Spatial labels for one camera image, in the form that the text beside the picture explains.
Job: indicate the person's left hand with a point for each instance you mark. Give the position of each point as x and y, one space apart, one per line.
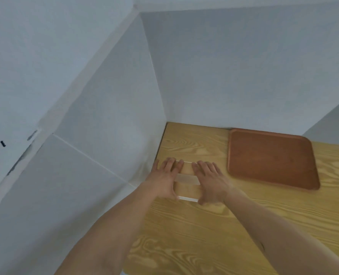
161 181

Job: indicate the person's right hand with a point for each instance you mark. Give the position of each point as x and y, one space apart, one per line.
214 186

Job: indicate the person's left thumb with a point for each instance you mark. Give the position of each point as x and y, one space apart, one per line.
175 191

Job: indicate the person's right middle finger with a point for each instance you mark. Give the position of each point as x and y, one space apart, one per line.
203 167

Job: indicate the person's right thumb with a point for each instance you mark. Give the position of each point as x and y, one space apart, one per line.
202 197

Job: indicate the person's right little finger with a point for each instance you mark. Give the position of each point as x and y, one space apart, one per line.
217 171

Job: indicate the person's left middle finger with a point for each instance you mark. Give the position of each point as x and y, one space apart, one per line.
171 164

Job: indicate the person's left little finger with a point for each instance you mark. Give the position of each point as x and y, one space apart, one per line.
156 166

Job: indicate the clear acrylic box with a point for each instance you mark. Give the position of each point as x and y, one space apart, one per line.
188 180

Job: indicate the person's right forearm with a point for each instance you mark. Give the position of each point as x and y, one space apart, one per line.
275 234

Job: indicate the person's left forearm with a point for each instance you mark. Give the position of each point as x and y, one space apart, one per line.
109 234

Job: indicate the brown wooden tray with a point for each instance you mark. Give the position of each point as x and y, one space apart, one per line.
272 158

